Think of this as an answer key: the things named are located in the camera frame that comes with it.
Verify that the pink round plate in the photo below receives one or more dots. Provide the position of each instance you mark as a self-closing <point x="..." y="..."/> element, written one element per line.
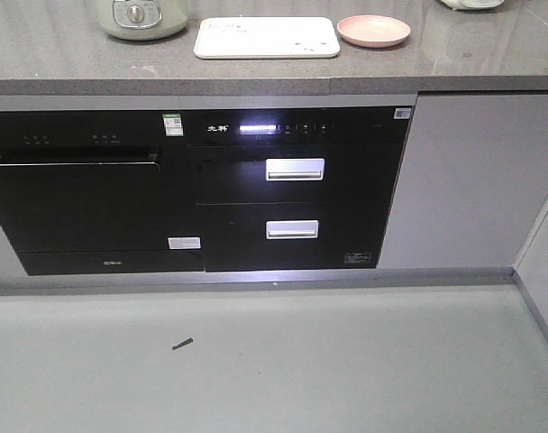
<point x="373" y="31"/>

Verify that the cream bear print tray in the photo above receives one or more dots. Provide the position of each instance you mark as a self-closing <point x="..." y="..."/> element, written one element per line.
<point x="234" y="38"/>

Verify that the grey side cabinet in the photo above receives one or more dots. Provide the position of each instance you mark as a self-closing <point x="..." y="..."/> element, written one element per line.
<point x="531" y="268"/>

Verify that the pale green electric cooking pot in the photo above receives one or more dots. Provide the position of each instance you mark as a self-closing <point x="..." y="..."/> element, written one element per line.
<point x="142" y="20"/>

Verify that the small black floor scrap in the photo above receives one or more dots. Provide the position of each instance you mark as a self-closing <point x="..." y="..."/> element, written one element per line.
<point x="183" y="343"/>

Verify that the black drawer disinfection cabinet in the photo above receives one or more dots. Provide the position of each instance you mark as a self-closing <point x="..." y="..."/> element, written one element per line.
<point x="294" y="188"/>

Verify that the black built-in dishwasher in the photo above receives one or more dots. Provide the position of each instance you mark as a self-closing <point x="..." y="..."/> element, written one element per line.
<point x="109" y="191"/>

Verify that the grey cabinet door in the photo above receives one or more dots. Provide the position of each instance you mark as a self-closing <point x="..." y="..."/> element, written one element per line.
<point x="473" y="179"/>

